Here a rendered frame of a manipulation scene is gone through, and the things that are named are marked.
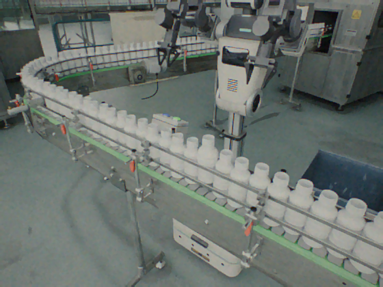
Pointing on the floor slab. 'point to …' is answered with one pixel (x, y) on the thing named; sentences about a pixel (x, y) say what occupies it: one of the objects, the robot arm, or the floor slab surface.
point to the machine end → (341, 52)
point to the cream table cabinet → (136, 31)
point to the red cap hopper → (69, 37)
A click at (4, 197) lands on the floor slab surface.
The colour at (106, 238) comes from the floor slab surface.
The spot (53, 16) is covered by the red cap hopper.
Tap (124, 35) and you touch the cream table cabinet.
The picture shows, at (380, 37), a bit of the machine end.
